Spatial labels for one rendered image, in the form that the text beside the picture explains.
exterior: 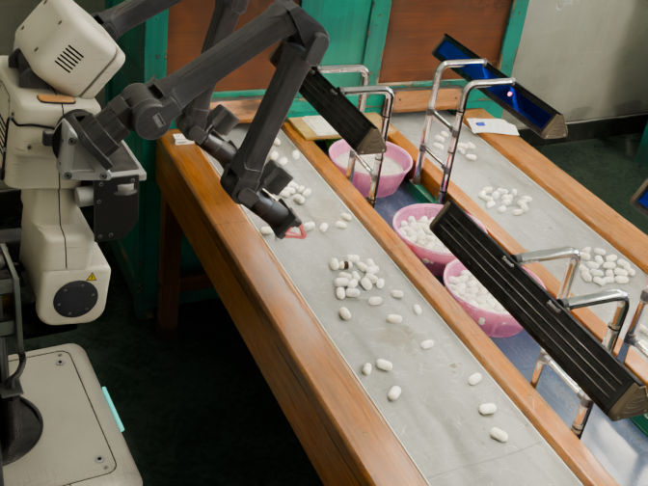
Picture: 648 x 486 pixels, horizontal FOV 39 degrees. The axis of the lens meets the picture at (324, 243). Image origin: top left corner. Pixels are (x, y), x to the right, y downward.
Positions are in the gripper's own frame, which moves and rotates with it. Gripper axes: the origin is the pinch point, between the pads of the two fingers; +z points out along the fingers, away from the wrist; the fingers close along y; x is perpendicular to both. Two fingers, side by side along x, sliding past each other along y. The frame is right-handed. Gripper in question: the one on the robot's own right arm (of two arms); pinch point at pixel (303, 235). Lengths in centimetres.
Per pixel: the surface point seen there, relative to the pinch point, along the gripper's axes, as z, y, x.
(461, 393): 21, -51, -3
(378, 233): 26.8, 10.2, -11.1
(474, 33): 61, 85, -78
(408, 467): 2, -69, 10
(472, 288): 38.7, -16.8, -18.8
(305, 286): 7.5, -5.4, 8.9
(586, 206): 81, 11, -58
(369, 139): -2.2, 4.5, -28.1
